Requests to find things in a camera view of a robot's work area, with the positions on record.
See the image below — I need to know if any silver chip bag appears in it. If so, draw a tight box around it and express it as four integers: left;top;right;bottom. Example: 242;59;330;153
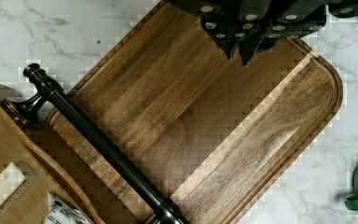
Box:
43;192;90;224

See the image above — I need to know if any walnut wooden cutting board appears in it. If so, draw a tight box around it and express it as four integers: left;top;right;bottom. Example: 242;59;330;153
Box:
45;0;344;224

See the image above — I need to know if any black drawer handle bar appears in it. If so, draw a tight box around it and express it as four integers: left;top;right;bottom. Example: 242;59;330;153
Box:
4;63;189;224

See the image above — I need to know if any open wooden drawer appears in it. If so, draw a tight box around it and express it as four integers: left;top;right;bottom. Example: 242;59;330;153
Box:
0;106;105;224

